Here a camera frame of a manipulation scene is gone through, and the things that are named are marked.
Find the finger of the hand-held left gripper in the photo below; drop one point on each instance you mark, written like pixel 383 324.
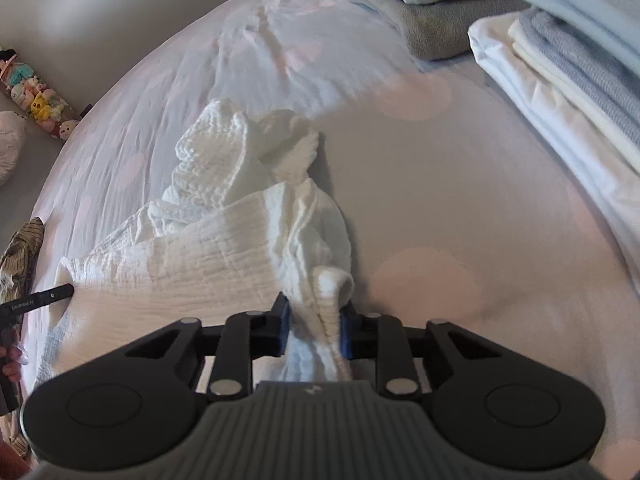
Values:
pixel 45 296

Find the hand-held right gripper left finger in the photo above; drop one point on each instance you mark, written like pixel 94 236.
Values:
pixel 285 327

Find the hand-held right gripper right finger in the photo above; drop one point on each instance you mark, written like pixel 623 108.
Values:
pixel 346 337

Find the white muslin pants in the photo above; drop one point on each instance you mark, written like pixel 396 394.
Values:
pixel 200 260

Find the person's left hand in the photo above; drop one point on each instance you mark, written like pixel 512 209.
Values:
pixel 12 362

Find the brown striped garment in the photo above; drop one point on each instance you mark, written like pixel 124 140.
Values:
pixel 22 255

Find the rolled white pink duvet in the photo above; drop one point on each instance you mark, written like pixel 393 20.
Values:
pixel 10 150

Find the bed with pink dotted sheet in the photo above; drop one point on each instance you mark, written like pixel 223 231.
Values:
pixel 450 185

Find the clear tube of plush toys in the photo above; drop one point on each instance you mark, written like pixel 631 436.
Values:
pixel 35 100

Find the folded white sheet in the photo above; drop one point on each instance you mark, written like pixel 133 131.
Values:
pixel 540 125

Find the folded taupe towel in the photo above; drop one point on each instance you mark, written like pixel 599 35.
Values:
pixel 450 30

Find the folded cream cloth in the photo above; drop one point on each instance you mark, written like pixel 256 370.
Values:
pixel 560 65

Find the folded grey knit garment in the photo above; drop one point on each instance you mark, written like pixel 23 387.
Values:
pixel 580 60

